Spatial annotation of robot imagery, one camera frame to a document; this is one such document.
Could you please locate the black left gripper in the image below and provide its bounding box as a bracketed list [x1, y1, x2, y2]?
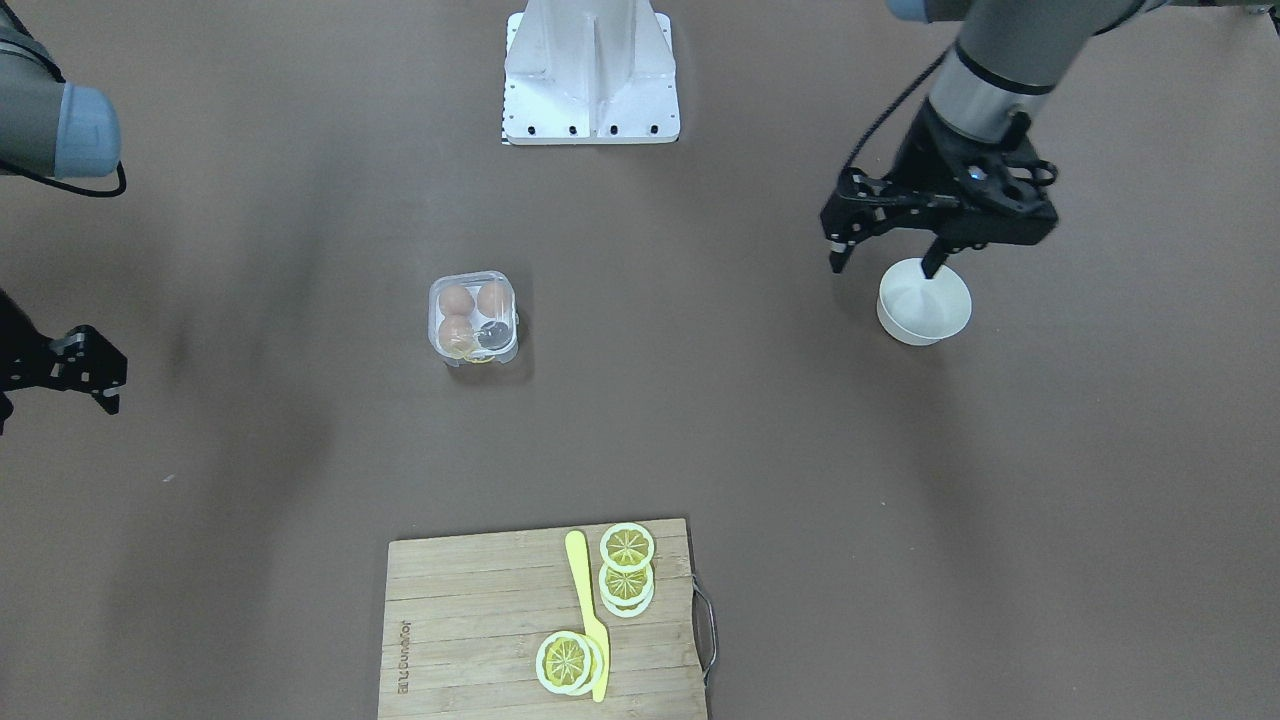
[820, 102, 1059, 281]

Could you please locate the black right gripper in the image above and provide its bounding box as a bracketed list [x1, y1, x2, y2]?
[1, 290, 128, 433]

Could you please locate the clear plastic egg box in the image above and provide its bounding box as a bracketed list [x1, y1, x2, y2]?
[428, 270, 520, 368]

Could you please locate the brown egg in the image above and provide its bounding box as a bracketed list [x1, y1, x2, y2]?
[436, 315, 477, 357]
[475, 279, 513, 319]

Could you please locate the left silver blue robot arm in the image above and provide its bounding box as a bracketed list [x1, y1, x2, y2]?
[820, 1, 1158, 278]

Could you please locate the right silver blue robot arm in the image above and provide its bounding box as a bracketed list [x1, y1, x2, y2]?
[1, 3, 128, 421]

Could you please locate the brown egg far cell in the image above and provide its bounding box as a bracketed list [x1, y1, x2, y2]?
[436, 284, 476, 318]

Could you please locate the white bowl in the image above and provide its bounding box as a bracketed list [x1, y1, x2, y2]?
[876, 258, 973, 347]

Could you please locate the yellow plastic knife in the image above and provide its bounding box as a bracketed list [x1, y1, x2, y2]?
[564, 529, 611, 703]

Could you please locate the lemon slice rear stacked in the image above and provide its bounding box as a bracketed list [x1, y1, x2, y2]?
[598, 566, 655, 618]

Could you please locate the bamboo cutting board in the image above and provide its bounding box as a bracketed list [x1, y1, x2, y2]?
[378, 518, 714, 719]

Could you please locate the lemon slice single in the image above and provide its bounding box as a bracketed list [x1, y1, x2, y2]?
[534, 630, 608, 698]

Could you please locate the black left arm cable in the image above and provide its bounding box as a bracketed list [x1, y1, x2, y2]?
[844, 46, 951, 173]

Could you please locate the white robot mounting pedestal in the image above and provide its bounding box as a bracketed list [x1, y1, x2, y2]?
[500, 1, 682, 146]

